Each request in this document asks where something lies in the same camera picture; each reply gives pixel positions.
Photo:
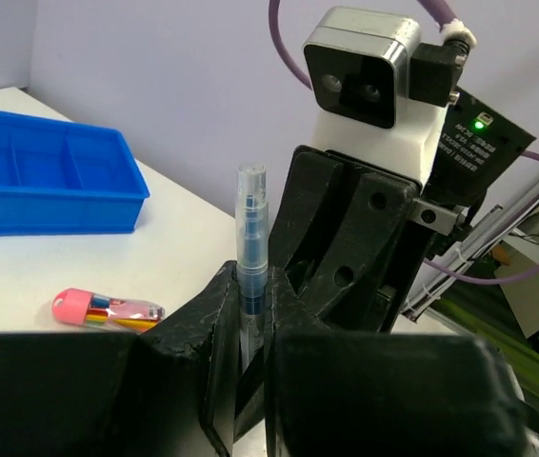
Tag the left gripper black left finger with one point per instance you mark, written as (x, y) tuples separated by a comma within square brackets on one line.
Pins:
[(167, 392)]

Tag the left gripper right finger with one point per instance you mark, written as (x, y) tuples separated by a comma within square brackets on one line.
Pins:
[(332, 392)]

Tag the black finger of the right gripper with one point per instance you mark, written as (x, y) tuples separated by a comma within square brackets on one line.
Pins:
[(297, 238)]

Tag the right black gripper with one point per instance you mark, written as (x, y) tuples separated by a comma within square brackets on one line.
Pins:
[(357, 240)]

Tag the blue thin pen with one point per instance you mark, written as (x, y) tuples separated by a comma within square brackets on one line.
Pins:
[(252, 261)]

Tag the pink cap glue tube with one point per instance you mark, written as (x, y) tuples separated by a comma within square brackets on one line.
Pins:
[(83, 308)]

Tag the blue compartment tray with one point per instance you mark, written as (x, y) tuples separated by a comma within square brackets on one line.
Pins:
[(60, 178)]

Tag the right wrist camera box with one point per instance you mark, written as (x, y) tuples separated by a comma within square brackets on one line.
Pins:
[(383, 92)]

